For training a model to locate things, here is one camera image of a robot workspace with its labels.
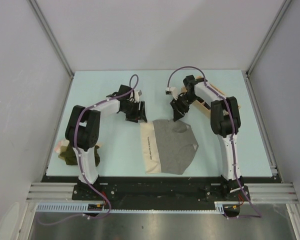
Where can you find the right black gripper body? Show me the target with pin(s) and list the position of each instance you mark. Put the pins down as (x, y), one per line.
(186, 100)

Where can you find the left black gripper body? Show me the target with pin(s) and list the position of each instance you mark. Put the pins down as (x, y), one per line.
(132, 109)

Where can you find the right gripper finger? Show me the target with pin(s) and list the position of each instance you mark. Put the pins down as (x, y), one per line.
(185, 110)
(177, 115)

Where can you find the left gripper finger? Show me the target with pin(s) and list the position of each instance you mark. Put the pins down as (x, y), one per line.
(133, 119)
(142, 112)

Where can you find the grey beige underwear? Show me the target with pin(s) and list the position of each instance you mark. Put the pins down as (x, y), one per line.
(168, 146)

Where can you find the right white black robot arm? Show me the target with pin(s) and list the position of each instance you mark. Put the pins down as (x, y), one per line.
(225, 119)

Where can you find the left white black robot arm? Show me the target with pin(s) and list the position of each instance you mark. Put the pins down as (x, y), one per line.
(83, 127)

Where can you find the olive green underwear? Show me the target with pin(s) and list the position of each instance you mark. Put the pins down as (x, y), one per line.
(69, 156)

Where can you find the wooden compartment box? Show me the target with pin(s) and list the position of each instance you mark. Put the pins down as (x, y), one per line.
(201, 105)

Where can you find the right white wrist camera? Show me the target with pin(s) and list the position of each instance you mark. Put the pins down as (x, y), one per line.
(172, 91)

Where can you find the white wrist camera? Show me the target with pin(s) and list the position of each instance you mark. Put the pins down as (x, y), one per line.
(172, 91)
(136, 95)

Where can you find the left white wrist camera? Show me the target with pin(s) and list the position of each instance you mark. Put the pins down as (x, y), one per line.
(136, 95)

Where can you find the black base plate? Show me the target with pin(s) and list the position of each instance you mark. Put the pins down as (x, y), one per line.
(160, 192)

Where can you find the aluminium front rail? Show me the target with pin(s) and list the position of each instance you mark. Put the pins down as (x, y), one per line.
(260, 193)

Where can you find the slotted cable duct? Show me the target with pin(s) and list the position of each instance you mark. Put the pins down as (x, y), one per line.
(96, 208)

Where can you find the right aluminium frame post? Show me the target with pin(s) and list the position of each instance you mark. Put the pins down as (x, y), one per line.
(269, 34)

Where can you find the aluminium frame post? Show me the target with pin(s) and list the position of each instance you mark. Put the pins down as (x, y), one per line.
(35, 7)
(269, 34)

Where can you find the left aluminium frame post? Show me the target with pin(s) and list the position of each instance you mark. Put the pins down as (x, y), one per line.
(35, 7)

